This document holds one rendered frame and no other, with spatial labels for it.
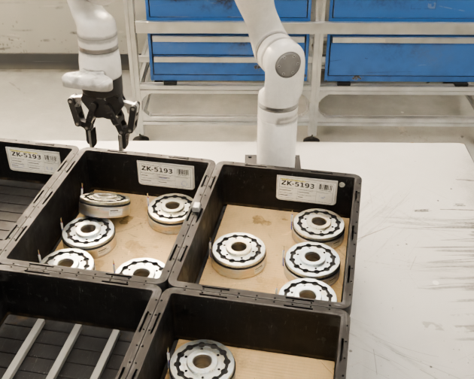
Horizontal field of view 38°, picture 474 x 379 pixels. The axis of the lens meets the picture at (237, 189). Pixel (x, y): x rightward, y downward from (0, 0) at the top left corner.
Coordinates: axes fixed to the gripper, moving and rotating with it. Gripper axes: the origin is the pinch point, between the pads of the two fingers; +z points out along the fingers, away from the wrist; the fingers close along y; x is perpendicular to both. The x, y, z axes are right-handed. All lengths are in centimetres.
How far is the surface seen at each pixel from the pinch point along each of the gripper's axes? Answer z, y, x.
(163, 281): 8.3, -19.9, 27.6
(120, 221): 18.5, -1.6, 0.8
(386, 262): 30, -57, -14
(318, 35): 45, -22, -185
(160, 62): 60, 47, -171
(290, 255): 14.7, -38.1, 7.9
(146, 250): 18.3, -9.9, 8.7
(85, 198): 12.5, 4.8, 2.7
